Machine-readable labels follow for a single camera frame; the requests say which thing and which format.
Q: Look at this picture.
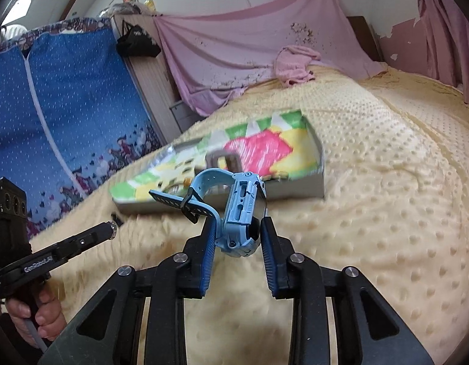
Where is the blue smart watch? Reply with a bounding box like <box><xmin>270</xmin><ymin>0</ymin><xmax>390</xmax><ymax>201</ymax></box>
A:
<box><xmin>149</xmin><ymin>168</ymin><xmax>267</xmax><ymax>257</ymax></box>

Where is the left hand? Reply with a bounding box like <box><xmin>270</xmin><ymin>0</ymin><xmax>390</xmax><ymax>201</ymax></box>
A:
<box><xmin>5</xmin><ymin>283</ymin><xmax>67</xmax><ymax>349</ymax></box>

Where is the black hair clip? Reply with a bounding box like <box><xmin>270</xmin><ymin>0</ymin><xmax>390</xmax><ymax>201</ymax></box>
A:
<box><xmin>111</xmin><ymin>213</ymin><xmax>124</xmax><ymax>228</ymax></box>

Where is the blue dotted cartoon wardrobe cover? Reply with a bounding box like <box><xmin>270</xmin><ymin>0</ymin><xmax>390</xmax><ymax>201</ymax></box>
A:
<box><xmin>0</xmin><ymin>18</ymin><xmax>161</xmax><ymax>236</ymax></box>

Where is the colourful cartoon cloth liner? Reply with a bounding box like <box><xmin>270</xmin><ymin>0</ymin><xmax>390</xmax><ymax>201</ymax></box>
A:
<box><xmin>108</xmin><ymin>109</ymin><xmax>321</xmax><ymax>202</ymax></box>

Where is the grey metal hair claw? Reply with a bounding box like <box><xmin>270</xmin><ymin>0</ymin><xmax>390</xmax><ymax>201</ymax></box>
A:
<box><xmin>205</xmin><ymin>149</ymin><xmax>243</xmax><ymax>173</ymax></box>

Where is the grey drawer nightstand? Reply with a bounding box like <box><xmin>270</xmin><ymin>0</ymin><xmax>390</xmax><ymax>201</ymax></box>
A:
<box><xmin>170</xmin><ymin>101</ymin><xmax>204</xmax><ymax>133</ymax></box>

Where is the wooden wardrobe side panel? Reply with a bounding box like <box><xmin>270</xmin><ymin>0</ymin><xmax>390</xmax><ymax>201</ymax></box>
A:
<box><xmin>110</xmin><ymin>12</ymin><xmax>193</xmax><ymax>146</ymax></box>

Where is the black hanging bag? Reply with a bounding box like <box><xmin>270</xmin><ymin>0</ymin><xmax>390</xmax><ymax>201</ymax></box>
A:
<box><xmin>116</xmin><ymin>20</ymin><xmax>162</xmax><ymax>58</ymax></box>

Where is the crumpled pink towel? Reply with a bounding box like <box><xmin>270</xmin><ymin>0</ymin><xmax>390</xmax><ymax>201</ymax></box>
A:
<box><xmin>273</xmin><ymin>45</ymin><xmax>321</xmax><ymax>87</ymax></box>

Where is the dark wooden headboard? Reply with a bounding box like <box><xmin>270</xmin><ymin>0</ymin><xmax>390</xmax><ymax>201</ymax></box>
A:
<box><xmin>348</xmin><ymin>16</ymin><xmax>383</xmax><ymax>62</ymax></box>

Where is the pink hanging sheet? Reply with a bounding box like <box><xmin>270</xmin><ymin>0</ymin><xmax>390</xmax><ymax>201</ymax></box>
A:
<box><xmin>155</xmin><ymin>0</ymin><xmax>383</xmax><ymax>116</ymax></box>

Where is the pink window curtain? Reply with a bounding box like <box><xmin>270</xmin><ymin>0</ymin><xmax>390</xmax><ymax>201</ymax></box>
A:
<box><xmin>418</xmin><ymin>0</ymin><xmax>469</xmax><ymax>105</ymax></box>

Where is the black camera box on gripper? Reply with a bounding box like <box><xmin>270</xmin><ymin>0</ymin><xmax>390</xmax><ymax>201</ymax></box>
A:
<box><xmin>0</xmin><ymin>177</ymin><xmax>32</xmax><ymax>269</ymax></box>

